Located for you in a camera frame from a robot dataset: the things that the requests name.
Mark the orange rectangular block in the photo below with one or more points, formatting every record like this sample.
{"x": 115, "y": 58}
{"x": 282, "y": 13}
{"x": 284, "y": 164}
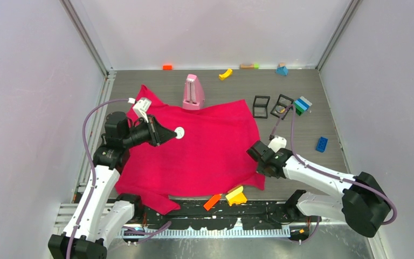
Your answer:
{"x": 212, "y": 201}

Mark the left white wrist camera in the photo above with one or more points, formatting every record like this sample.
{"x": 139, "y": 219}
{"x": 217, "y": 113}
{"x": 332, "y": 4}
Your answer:
{"x": 140, "y": 107}

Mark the round silver brooch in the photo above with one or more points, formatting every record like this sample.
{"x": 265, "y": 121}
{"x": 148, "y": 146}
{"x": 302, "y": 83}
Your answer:
{"x": 180, "y": 132}

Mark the yellow curved block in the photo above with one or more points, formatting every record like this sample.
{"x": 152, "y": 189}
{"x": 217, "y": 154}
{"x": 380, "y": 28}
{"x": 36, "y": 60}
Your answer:
{"x": 226, "y": 74}

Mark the red cloth garment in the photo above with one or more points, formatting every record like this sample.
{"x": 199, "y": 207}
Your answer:
{"x": 210, "y": 159}

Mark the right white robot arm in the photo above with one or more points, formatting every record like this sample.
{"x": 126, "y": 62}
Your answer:
{"x": 357, "y": 200}

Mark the yellow block pile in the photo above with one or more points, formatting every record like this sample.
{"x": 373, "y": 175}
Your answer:
{"x": 236, "y": 196}

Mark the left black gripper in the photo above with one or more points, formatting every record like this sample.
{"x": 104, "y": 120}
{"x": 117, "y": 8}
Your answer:
{"x": 158, "y": 134}

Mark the small orange block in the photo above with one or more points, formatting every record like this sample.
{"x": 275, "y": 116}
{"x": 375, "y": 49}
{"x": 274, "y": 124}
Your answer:
{"x": 167, "y": 67}

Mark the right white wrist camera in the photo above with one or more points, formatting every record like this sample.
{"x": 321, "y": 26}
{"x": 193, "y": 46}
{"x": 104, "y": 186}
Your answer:
{"x": 277, "y": 143}

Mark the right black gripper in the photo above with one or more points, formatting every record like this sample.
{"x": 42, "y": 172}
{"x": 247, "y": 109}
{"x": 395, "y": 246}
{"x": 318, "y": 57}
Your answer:
{"x": 261, "y": 170}

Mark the pink metronome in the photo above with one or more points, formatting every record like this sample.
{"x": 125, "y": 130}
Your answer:
{"x": 193, "y": 97}

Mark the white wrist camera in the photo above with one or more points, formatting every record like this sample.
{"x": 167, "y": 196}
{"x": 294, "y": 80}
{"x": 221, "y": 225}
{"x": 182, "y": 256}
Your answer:
{"x": 140, "y": 107}
{"x": 277, "y": 143}

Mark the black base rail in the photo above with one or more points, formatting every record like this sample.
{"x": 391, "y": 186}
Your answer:
{"x": 253, "y": 215}

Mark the blue triangular block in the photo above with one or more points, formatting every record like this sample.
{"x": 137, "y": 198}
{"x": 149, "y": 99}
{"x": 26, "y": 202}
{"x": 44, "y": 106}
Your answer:
{"x": 282, "y": 69}

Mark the blue lego brick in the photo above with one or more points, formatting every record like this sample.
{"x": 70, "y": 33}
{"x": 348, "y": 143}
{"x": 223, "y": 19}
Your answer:
{"x": 321, "y": 144}

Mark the left black display frame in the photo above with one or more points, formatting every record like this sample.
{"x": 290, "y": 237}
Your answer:
{"x": 260, "y": 107}

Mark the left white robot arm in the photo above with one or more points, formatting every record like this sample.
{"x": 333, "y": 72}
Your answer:
{"x": 89, "y": 232}

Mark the tan wooden block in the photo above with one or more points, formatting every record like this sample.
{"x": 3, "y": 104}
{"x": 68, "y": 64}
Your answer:
{"x": 249, "y": 66}

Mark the black display frame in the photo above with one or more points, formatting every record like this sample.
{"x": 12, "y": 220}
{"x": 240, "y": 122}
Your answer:
{"x": 260, "y": 107}
{"x": 280, "y": 106}

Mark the stacked green blue bricks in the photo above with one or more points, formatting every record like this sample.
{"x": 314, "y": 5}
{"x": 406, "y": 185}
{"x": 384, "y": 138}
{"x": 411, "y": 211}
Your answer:
{"x": 302, "y": 105}

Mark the right black display frame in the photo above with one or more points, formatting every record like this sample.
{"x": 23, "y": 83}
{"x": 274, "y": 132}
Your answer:
{"x": 280, "y": 106}

